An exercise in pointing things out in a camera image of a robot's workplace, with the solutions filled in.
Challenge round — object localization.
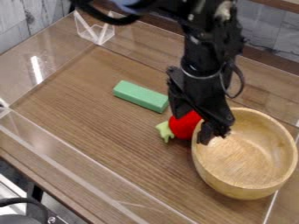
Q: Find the green rectangular foam block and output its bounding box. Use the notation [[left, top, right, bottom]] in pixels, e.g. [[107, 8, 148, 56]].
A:
[[114, 80, 168, 113]]

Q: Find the clear acrylic enclosure wall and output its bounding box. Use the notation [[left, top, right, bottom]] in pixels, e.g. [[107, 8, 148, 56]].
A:
[[0, 17, 299, 224]]

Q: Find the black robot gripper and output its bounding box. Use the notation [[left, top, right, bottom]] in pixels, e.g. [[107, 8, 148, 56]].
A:
[[167, 62, 244, 145]]

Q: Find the light wooden bowl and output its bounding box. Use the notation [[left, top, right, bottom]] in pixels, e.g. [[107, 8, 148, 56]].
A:
[[191, 108, 298, 200]]

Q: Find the clear acrylic corner bracket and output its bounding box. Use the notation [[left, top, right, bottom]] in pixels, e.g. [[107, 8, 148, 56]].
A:
[[74, 10, 115, 46]]

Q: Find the black cable bottom left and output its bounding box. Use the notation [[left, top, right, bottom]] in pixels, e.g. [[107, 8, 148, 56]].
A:
[[0, 197, 51, 224]]

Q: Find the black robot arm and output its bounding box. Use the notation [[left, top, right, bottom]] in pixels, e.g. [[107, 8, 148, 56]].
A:
[[70, 0, 244, 144]]

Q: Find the red plush strawberry fruit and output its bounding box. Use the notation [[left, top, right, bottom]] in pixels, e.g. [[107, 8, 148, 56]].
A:
[[155, 110, 202, 143]]

